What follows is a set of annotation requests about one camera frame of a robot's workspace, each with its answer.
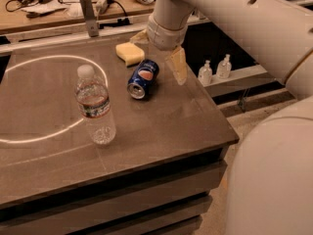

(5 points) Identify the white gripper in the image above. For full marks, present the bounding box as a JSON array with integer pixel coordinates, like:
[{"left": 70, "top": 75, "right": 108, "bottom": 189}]
[{"left": 130, "top": 15, "right": 188, "bottom": 85}]

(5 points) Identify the blue pepsi can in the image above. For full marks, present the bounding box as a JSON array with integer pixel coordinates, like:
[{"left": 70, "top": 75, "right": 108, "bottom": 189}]
[{"left": 127, "top": 59, "right": 159, "bottom": 100}]

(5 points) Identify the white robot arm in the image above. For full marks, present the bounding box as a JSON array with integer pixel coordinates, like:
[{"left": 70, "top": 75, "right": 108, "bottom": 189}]
[{"left": 142, "top": 0, "right": 313, "bottom": 235}]

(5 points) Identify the yellow sponge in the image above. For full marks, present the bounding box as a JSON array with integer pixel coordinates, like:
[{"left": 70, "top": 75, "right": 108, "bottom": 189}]
[{"left": 115, "top": 42, "right": 145, "bottom": 67}]

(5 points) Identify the left hand sanitizer bottle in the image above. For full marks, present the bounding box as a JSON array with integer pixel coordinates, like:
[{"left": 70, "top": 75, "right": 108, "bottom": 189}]
[{"left": 198, "top": 60, "right": 212, "bottom": 87}]

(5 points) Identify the hand sanitizer bottle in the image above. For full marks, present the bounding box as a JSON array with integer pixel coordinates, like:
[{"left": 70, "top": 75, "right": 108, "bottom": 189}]
[
  {"left": 198, "top": 60, "right": 212, "bottom": 87},
  {"left": 216, "top": 54, "right": 232, "bottom": 79}
]

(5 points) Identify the right hand sanitizer bottle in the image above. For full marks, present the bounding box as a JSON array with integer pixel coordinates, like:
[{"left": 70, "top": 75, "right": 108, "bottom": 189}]
[{"left": 216, "top": 54, "right": 232, "bottom": 79}]

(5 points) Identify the clear plastic water bottle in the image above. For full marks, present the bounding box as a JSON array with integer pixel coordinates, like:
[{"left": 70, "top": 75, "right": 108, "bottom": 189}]
[{"left": 75, "top": 65, "right": 116, "bottom": 145}]

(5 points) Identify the black pliers tool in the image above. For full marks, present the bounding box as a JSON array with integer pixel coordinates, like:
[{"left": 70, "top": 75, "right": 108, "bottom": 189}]
[{"left": 26, "top": 10, "right": 60, "bottom": 19}]

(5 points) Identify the grey drawer cabinet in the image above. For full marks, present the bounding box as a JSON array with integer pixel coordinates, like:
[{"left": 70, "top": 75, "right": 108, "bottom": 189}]
[{"left": 0, "top": 149, "right": 227, "bottom": 235}]

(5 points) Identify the grey metal bracket post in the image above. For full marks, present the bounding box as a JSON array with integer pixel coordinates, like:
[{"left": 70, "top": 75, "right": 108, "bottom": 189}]
[{"left": 79, "top": 0, "right": 99, "bottom": 37}]

